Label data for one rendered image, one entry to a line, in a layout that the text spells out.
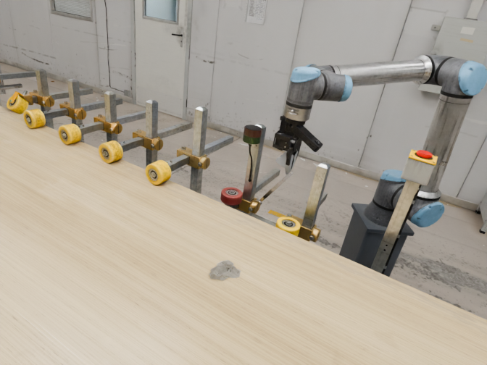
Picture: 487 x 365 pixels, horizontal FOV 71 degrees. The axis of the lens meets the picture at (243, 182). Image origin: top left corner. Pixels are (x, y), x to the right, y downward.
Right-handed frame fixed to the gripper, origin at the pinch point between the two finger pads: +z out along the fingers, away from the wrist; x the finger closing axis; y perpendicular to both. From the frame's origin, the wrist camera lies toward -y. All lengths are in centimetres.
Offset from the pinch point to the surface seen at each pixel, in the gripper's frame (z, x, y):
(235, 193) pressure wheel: 9.8, 12.9, 14.1
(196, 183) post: 15.2, 9.6, 34.5
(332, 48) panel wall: -24, -258, 72
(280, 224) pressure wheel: 9.2, 20.9, -8.0
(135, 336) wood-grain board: 10, 77, -2
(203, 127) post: -8.7, 8.4, 34.6
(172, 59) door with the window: 26, -249, 274
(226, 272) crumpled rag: 9, 51, -7
